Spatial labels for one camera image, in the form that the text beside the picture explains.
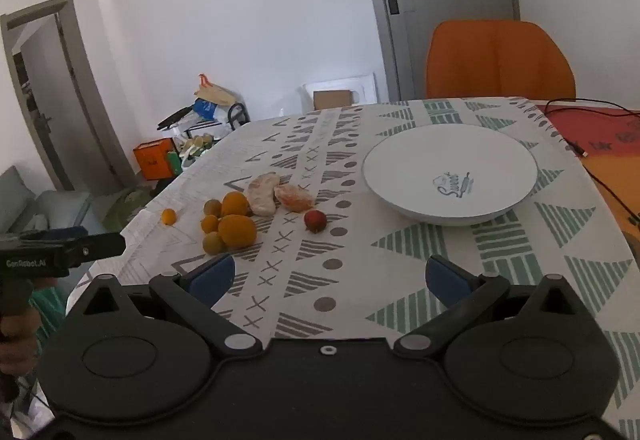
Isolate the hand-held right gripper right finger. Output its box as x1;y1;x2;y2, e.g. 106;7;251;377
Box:
393;254;599;362

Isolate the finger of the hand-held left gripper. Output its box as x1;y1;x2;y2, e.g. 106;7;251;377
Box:
64;231;127;267

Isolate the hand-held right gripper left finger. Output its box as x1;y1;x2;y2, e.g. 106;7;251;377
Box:
65;253;264;362

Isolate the large orange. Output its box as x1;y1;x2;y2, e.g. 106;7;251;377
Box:
217;214;258;249

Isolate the medium round orange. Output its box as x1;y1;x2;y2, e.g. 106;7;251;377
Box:
221;191;250;217

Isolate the beige bread piece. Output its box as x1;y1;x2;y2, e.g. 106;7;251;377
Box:
246;171;282;216

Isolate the white ceramic plate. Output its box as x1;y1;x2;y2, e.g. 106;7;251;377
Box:
362;123;539;227

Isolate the person's left hand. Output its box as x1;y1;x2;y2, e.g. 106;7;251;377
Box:
0;306;39;377

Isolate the green cloth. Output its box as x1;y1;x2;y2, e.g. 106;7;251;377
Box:
92;185;154;227

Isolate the grey sofa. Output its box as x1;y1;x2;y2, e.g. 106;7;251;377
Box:
0;165;94;237

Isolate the patterned white tablecloth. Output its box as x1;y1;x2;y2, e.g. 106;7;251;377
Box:
65;96;640;427

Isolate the orange box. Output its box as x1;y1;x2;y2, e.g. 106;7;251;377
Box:
132;139;174;180

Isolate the peeled orange segment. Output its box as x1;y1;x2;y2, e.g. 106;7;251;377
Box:
274;184;316;213

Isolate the small red fruit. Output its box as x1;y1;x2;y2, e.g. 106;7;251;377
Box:
304;209;328;234

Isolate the long black tool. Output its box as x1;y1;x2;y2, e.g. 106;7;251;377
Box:
157;106;194;130

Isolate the dark interior door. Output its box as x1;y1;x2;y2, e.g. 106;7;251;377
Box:
19;14;122;192

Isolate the blue and white plastic bag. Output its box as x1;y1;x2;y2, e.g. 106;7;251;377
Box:
192;97;219;119

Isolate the brown paper bag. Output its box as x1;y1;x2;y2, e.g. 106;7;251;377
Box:
194;74;236;108

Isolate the brown cardboard box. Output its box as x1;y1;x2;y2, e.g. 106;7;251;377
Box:
313;90;354;110

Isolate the red and orange mat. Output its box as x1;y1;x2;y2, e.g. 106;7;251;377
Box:
534;103;640;267

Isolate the white foam board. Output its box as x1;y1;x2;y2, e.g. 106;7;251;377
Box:
300;73;377;111

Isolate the orange chair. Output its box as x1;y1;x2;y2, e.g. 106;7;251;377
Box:
424;19;577;100

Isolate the black cable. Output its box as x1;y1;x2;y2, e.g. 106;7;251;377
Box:
543;98;640;227

